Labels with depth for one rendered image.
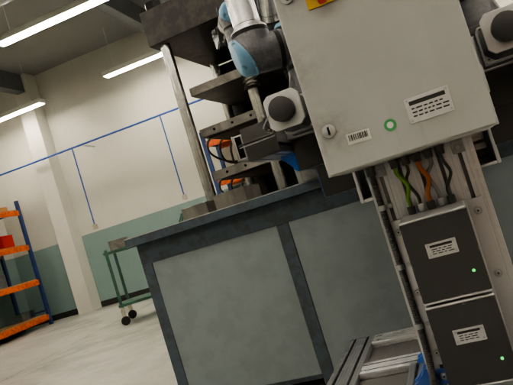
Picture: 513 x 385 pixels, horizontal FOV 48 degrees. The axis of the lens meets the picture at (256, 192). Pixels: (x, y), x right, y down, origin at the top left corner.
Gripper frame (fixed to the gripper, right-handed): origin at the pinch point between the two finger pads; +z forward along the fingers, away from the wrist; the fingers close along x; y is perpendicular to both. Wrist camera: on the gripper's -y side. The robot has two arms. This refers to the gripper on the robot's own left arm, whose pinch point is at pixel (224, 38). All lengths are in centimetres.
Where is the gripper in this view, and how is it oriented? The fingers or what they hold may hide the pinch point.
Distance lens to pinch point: 240.2
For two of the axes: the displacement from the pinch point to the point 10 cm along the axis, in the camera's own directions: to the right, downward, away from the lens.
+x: 9.8, -1.5, 1.2
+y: 1.6, 9.8, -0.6
